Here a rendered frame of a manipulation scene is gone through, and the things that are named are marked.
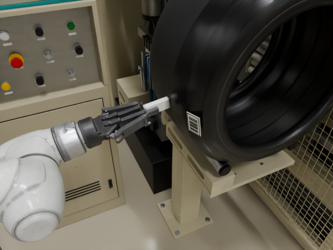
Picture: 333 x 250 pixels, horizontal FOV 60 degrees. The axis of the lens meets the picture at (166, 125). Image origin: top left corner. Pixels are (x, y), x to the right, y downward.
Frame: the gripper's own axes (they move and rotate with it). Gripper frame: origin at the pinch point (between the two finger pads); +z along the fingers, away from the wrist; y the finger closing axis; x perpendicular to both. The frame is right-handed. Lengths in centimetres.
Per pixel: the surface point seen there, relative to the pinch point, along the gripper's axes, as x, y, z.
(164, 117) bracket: 27.4, 25.2, 10.1
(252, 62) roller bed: 28, 38, 62
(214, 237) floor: 119, 12, 24
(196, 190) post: 89, 28, 22
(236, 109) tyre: 27.2, 13.5, 35.6
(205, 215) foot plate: 119, 27, 26
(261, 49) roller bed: 20, 34, 63
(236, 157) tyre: 18.6, -12.2, 17.1
